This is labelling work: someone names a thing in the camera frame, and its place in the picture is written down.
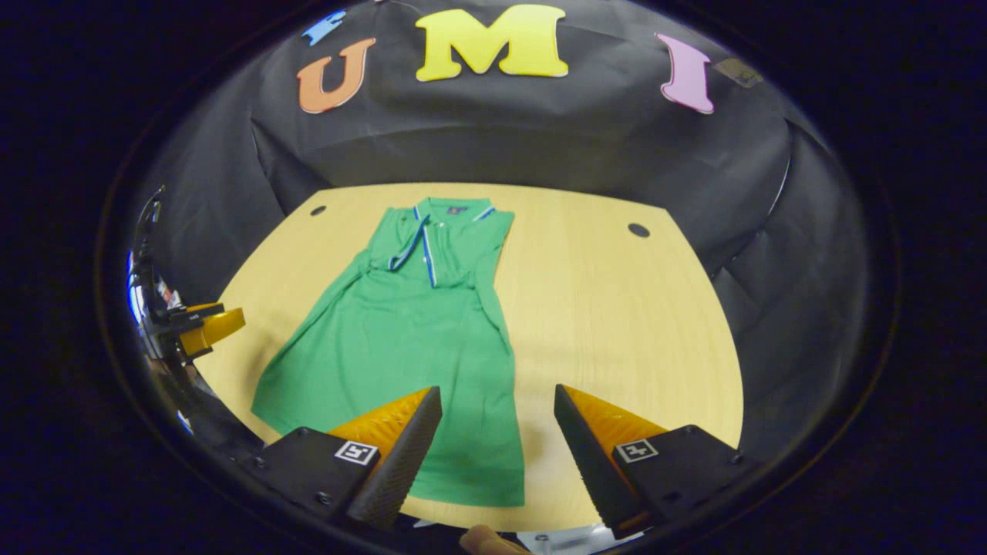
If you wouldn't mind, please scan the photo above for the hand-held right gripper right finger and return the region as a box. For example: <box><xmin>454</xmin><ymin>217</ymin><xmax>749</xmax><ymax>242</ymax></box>
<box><xmin>554</xmin><ymin>384</ymin><xmax>760</xmax><ymax>540</ymax></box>

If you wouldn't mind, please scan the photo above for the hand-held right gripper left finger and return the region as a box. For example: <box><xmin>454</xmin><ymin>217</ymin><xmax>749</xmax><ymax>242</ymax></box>
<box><xmin>245</xmin><ymin>385</ymin><xmax>443</xmax><ymax>533</ymax></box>

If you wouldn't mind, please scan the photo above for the green polo T-shirt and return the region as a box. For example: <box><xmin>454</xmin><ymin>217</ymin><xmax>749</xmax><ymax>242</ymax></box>
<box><xmin>251</xmin><ymin>197</ymin><xmax>527</xmax><ymax>508</ymax></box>

